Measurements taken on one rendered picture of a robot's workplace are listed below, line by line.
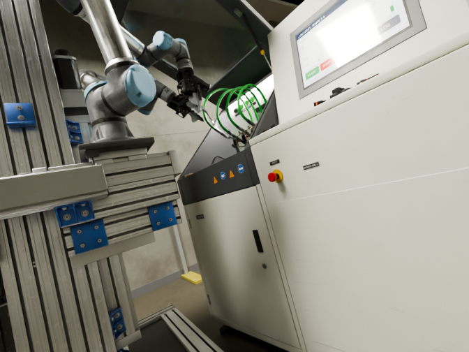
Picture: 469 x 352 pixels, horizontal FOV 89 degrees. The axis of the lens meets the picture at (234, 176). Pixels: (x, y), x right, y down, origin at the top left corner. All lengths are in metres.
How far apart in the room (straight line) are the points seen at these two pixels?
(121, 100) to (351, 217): 0.81
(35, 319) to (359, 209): 1.06
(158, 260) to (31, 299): 2.05
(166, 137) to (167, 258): 1.47
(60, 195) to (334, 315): 0.92
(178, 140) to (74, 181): 2.57
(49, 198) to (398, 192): 0.88
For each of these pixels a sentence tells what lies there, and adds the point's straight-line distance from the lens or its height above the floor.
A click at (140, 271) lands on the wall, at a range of 2.98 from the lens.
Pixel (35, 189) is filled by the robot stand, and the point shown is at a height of 0.91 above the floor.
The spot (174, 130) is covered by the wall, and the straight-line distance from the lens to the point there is 3.27.
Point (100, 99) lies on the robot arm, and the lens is 0.94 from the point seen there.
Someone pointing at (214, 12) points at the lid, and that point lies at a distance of 1.52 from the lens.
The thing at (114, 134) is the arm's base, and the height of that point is 1.07.
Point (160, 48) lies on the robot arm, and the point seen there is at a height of 1.48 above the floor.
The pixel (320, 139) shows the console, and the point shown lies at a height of 0.87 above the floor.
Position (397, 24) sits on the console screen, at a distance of 1.07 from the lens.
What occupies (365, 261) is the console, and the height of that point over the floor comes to 0.48.
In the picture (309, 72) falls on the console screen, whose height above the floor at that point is 1.20.
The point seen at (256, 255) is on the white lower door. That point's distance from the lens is 1.14.
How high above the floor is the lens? 0.78
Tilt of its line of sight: 4 degrees up
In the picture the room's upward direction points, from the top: 15 degrees counter-clockwise
